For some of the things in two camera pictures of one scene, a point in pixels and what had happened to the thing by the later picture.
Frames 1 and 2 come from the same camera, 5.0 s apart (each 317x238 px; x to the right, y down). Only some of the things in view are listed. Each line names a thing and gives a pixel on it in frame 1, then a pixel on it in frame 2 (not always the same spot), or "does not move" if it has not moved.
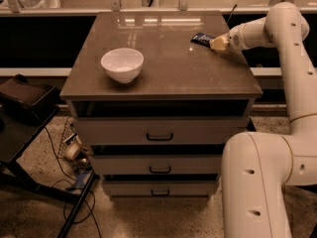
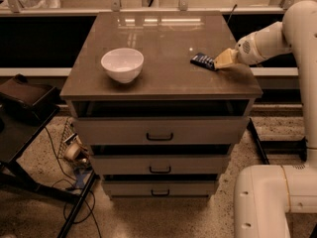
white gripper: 235,40 -> 246,51
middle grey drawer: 155,165 does not move
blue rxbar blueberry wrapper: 202,38 -> 204,60
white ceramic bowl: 123,64 does not move
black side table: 20,126 does not move
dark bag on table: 20,96 does not move
